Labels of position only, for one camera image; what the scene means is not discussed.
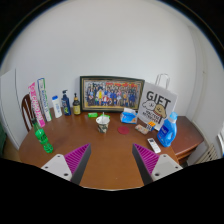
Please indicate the orange blue small box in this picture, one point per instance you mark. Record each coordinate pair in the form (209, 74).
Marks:
(151, 125)

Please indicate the dark blue pump bottle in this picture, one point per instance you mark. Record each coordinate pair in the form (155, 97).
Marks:
(66, 104)

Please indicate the white lotion bottle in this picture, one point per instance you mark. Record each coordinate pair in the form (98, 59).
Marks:
(56, 106)

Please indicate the red round coaster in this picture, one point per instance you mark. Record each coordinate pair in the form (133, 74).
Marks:
(123, 130)

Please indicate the blue tissue pack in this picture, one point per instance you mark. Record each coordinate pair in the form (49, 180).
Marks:
(128, 116)

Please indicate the patterned paper cup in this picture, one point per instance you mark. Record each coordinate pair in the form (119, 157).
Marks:
(102, 124)

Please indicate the white radiator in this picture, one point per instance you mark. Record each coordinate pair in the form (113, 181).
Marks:
(206, 153)

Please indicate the pink long box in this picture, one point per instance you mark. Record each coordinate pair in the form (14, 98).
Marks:
(35, 104)

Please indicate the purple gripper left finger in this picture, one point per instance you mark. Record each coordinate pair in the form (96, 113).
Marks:
(71, 166)

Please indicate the small snack packet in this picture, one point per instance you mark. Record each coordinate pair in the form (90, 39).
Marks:
(141, 129)

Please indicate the green white long box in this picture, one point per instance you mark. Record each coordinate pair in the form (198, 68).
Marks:
(43, 99)

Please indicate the wooden chair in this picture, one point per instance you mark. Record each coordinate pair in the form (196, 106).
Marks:
(27, 111)

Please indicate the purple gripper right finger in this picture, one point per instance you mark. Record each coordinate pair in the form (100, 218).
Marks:
(152, 166)

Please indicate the amber yellow-label pump bottle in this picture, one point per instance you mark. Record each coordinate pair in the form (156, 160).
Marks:
(76, 105)

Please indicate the green plastic soda bottle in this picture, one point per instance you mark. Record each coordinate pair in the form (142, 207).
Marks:
(41, 136)

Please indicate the blue detergent bottle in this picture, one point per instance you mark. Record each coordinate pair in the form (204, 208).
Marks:
(168, 131)

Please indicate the framed group photo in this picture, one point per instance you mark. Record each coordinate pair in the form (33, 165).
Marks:
(110, 93)

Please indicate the white remote control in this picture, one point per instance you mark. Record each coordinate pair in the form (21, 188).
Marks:
(154, 145)

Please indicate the white gift paper bag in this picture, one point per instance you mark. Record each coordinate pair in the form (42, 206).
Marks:
(157, 101)

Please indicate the green soap bar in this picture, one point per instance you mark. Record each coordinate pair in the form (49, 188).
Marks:
(92, 115)

